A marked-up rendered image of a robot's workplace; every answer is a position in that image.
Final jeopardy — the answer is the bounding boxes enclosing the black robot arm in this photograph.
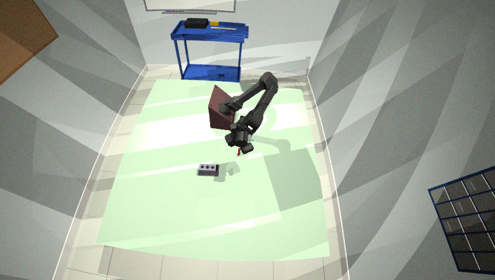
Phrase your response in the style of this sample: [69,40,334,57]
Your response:
[219,72,278,147]

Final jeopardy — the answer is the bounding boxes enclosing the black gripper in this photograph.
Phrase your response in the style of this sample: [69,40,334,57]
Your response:
[229,122,254,154]

